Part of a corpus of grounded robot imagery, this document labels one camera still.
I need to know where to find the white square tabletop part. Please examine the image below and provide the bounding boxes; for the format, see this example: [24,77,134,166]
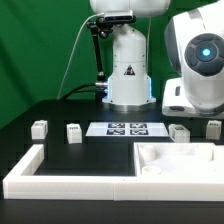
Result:
[134,142,224,183]

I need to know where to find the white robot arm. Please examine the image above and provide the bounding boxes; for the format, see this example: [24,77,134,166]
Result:
[90,0,224,119]

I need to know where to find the AprilTag marker sheet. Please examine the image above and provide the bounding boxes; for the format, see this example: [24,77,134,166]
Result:
[86,122,168,137]

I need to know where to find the white L-shaped obstacle fence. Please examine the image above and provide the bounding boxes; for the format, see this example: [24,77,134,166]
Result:
[3,144,224,201]

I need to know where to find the black base cables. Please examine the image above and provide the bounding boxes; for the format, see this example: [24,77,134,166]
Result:
[59,83,105,101]

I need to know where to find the black articulated camera stand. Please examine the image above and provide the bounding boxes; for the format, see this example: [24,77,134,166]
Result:
[87,17,113,102]

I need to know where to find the black camera on mount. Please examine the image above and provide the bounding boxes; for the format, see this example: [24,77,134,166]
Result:
[104,10,135,23]

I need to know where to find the white camera cable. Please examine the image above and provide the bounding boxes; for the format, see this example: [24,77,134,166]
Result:
[57,12,106,100]

